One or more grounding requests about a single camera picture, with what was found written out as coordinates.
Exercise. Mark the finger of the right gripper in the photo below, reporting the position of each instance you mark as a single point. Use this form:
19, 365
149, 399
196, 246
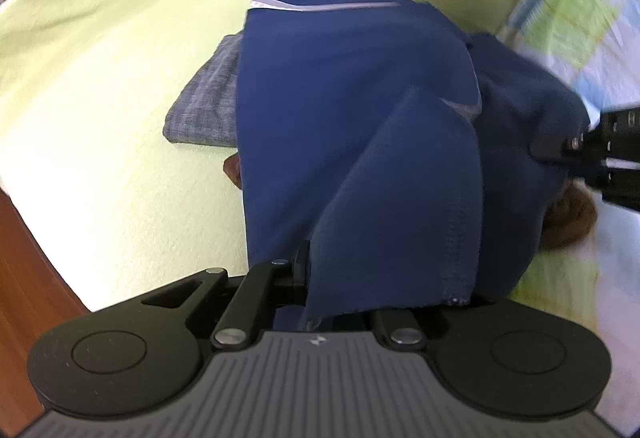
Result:
556, 150

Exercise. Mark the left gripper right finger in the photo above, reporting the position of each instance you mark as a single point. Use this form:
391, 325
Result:
397, 329

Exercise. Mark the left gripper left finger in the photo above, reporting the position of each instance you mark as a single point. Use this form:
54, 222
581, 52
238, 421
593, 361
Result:
265, 289

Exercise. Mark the navy blue sleeveless shirt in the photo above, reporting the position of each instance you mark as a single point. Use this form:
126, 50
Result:
381, 81

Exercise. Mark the brown crumpled garment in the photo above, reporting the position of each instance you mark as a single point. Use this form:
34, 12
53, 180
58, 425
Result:
568, 219

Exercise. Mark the grey folded garment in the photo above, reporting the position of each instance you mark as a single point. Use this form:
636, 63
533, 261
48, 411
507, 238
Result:
204, 112

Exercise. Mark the light green sofa cover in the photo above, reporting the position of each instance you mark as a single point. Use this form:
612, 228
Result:
85, 87

